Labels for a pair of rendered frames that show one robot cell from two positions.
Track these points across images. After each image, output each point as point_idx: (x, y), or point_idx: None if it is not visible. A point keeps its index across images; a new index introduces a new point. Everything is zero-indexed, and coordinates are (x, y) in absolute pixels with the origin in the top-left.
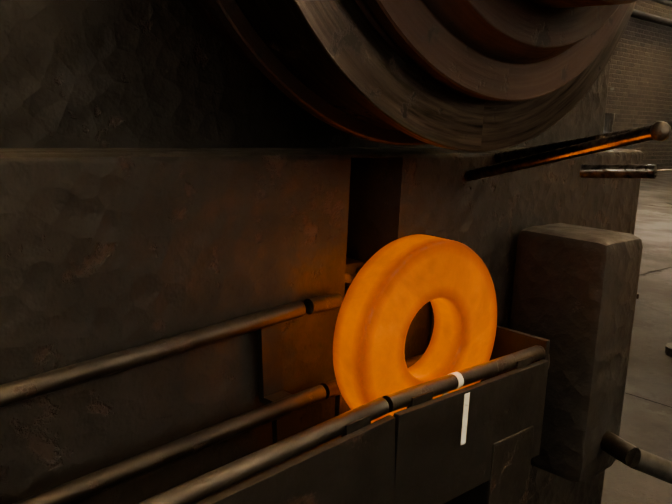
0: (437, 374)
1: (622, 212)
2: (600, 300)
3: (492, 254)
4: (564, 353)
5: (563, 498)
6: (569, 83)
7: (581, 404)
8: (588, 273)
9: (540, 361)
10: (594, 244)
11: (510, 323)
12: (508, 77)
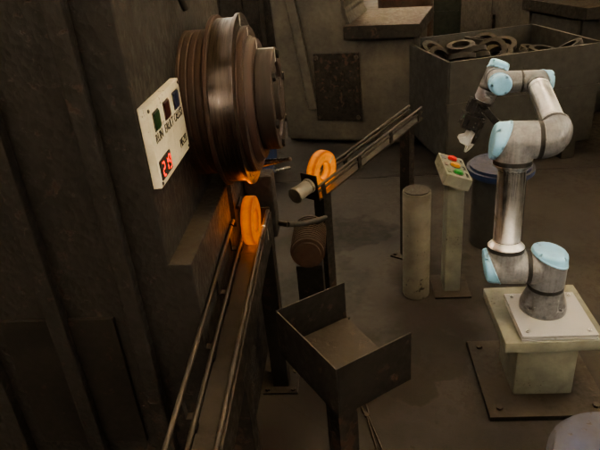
0: (256, 227)
1: None
2: (271, 190)
3: (240, 187)
4: (265, 206)
5: None
6: None
7: (273, 217)
8: (267, 185)
9: (270, 212)
10: (267, 177)
11: None
12: (262, 161)
